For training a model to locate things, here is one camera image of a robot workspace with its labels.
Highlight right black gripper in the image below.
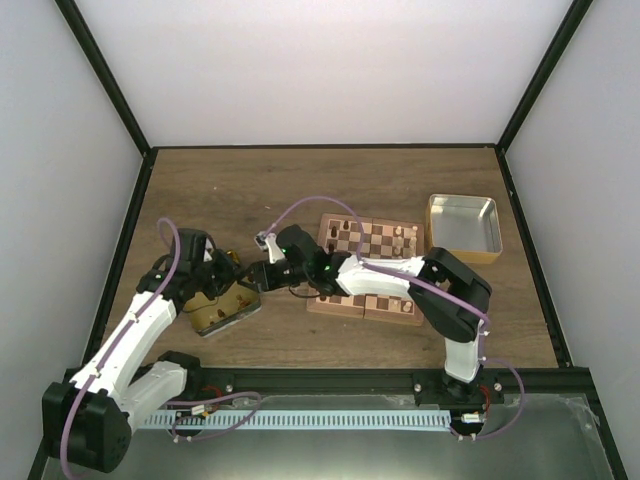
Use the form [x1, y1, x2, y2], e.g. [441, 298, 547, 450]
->
[239, 258, 313, 292]

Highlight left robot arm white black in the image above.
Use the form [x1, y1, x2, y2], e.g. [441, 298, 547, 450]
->
[42, 228, 241, 478]

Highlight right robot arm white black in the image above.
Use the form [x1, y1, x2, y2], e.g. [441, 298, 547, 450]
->
[249, 225, 492, 403]

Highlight gold tin with dark pieces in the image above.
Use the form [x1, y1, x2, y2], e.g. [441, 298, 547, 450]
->
[182, 249, 261, 337]

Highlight wooden chess board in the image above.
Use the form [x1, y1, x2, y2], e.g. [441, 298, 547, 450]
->
[306, 213, 424, 326]

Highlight row of white chess pieces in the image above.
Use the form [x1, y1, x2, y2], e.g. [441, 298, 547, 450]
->
[389, 223, 424, 323]

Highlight silver tin yellow rim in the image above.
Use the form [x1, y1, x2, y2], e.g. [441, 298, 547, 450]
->
[426, 194, 503, 264]

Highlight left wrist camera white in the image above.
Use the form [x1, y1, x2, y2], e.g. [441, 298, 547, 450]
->
[203, 239, 216, 262]

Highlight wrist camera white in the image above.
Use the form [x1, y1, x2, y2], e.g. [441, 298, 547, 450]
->
[255, 232, 286, 264]
[203, 239, 216, 262]

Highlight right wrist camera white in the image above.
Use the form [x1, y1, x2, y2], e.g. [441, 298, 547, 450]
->
[255, 232, 286, 264]

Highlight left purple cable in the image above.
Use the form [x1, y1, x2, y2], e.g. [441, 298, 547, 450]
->
[58, 217, 261, 480]

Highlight purple cable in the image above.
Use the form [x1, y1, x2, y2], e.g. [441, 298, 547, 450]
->
[267, 196, 526, 442]
[58, 217, 261, 480]

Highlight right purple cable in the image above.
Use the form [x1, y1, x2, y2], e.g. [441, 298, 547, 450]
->
[267, 196, 526, 442]

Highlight light blue cable duct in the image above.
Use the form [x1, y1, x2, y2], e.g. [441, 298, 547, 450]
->
[142, 410, 451, 432]

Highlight black aluminium frame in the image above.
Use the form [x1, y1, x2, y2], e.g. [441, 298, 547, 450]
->
[27, 0, 629, 480]

